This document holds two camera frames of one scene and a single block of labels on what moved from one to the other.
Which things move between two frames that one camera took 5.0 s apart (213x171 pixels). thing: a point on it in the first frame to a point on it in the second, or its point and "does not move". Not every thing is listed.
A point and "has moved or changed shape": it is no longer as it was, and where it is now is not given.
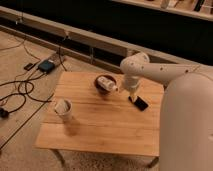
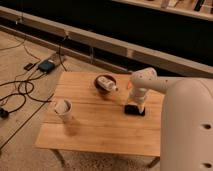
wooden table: x=102 y=123 does not move
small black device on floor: x=27 y=67 does not move
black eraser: x=139 y=103 has moved or changed shape
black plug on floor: x=4 y=113 does not move
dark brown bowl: x=101 y=88 does not move
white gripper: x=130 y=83 to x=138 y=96
